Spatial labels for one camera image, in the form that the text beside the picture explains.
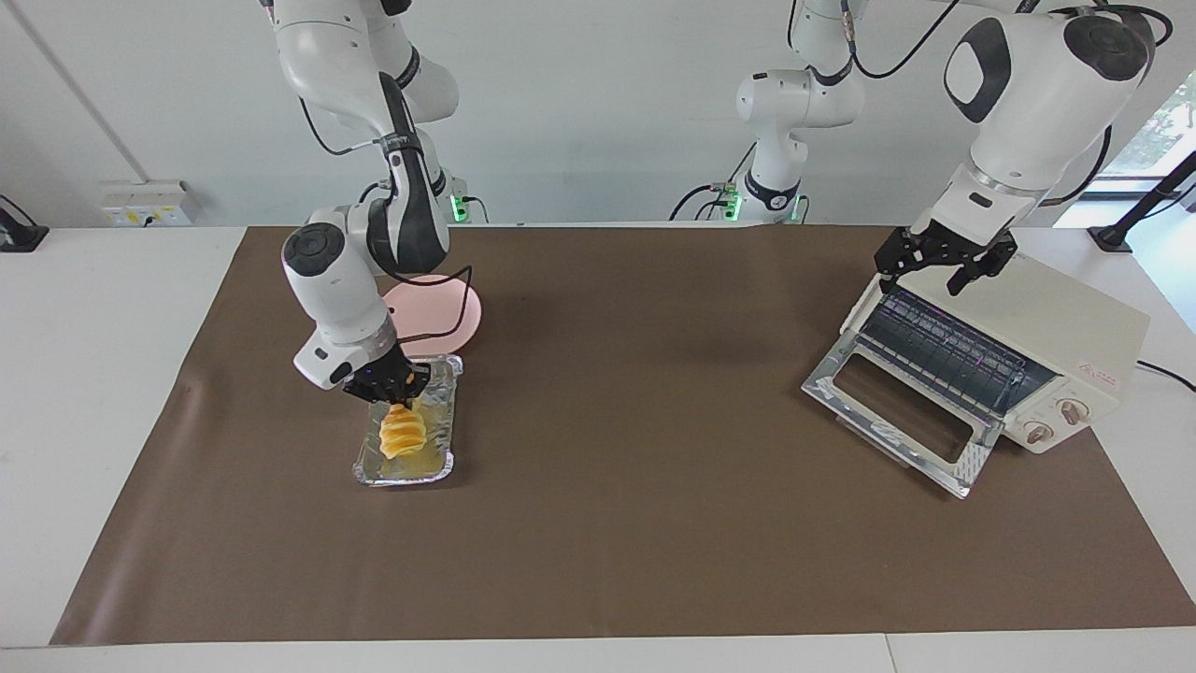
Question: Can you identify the brown table mat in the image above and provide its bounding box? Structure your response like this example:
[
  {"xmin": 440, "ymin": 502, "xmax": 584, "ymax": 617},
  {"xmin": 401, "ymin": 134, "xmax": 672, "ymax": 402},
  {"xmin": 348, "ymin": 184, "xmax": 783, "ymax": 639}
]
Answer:
[{"xmin": 49, "ymin": 224, "xmax": 1196, "ymax": 648}]

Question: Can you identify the white wall socket box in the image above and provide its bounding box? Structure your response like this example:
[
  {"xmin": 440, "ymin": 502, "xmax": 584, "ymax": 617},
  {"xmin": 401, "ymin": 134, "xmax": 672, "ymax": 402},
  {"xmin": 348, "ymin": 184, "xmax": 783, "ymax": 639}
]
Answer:
[{"xmin": 100, "ymin": 179, "xmax": 194, "ymax": 228}]

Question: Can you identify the black angled stand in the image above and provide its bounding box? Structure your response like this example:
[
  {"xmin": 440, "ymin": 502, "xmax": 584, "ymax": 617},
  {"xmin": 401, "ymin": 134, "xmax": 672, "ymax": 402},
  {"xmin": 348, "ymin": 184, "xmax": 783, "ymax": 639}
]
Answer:
[{"xmin": 1087, "ymin": 150, "xmax": 1196, "ymax": 253}]

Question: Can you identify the pink plate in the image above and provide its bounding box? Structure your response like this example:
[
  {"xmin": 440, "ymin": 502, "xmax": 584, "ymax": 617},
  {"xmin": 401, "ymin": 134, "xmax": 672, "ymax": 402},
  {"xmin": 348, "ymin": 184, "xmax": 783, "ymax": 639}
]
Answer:
[{"xmin": 381, "ymin": 274, "xmax": 484, "ymax": 358}]

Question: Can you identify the small black table mount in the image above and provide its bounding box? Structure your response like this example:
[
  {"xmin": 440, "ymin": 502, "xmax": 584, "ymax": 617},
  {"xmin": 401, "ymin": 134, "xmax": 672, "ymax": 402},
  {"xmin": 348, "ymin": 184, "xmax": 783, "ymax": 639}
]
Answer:
[{"xmin": 0, "ymin": 194, "xmax": 50, "ymax": 253}]

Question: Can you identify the window with green view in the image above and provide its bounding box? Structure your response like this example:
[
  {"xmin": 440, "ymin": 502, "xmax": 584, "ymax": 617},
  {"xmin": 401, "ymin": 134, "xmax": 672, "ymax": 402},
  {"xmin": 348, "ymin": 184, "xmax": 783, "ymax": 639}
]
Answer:
[{"xmin": 1093, "ymin": 70, "xmax": 1196, "ymax": 197}]

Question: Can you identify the glass oven door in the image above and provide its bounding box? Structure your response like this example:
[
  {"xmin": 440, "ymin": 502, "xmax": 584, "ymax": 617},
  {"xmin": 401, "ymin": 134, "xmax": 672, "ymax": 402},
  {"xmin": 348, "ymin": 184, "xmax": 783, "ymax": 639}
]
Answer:
[{"xmin": 801, "ymin": 329, "xmax": 1005, "ymax": 500}]

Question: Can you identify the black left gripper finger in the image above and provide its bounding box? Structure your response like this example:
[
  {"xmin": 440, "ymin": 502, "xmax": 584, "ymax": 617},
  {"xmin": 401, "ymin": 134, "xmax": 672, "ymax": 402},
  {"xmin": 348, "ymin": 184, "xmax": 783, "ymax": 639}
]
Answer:
[
  {"xmin": 946, "ymin": 234, "xmax": 1019, "ymax": 298},
  {"xmin": 874, "ymin": 229, "xmax": 924, "ymax": 283}
]

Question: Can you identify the black oven power cord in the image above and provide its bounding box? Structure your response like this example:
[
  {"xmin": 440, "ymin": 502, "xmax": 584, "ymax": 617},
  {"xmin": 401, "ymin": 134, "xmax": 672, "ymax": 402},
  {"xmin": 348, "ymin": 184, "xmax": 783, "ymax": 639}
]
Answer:
[{"xmin": 1135, "ymin": 360, "xmax": 1196, "ymax": 394}]

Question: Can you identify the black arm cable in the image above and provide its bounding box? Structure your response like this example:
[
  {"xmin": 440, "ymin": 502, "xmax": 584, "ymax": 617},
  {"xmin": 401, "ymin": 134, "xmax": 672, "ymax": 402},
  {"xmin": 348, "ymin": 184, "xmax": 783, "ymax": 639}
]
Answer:
[
  {"xmin": 299, "ymin": 89, "xmax": 476, "ymax": 339},
  {"xmin": 788, "ymin": 0, "xmax": 1174, "ymax": 205}
]

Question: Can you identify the aluminium foil tray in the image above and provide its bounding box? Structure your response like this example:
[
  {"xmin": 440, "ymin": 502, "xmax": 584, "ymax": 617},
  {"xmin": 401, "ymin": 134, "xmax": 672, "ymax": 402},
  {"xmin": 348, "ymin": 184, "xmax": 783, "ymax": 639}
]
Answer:
[{"xmin": 351, "ymin": 353, "xmax": 465, "ymax": 488}]

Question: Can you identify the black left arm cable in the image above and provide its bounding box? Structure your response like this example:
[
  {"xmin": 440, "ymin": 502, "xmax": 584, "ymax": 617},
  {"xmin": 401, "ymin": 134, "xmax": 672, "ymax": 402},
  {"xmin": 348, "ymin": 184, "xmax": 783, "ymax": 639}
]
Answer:
[{"xmin": 788, "ymin": 0, "xmax": 1174, "ymax": 205}]

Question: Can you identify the white toaster oven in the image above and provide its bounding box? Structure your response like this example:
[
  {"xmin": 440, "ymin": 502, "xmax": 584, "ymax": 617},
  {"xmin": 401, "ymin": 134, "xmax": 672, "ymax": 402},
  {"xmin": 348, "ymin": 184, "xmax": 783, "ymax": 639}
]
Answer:
[{"xmin": 841, "ymin": 245, "xmax": 1152, "ymax": 456}]

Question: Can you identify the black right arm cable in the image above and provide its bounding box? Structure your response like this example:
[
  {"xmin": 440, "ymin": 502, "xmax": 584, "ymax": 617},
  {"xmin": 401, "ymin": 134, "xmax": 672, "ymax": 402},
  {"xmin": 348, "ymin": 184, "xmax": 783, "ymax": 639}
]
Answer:
[{"xmin": 299, "ymin": 89, "xmax": 476, "ymax": 339}]

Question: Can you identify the black base cable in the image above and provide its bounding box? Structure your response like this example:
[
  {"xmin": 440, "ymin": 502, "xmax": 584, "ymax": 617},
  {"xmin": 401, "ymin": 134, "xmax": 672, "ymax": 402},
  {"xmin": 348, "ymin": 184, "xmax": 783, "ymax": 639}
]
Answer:
[
  {"xmin": 353, "ymin": 180, "xmax": 389, "ymax": 225},
  {"xmin": 668, "ymin": 140, "xmax": 758, "ymax": 222}
]

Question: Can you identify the metal wire oven rack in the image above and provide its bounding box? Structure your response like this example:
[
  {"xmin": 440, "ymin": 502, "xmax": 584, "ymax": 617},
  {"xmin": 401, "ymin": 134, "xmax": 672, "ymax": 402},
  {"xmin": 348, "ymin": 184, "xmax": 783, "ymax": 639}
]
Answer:
[{"xmin": 858, "ymin": 290, "xmax": 1033, "ymax": 417}]

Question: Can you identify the yellow twisted bread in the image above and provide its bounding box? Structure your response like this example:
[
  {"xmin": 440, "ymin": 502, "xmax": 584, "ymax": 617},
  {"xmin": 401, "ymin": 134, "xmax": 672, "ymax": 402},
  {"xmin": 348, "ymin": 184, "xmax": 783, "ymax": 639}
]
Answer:
[{"xmin": 378, "ymin": 402, "xmax": 429, "ymax": 461}]

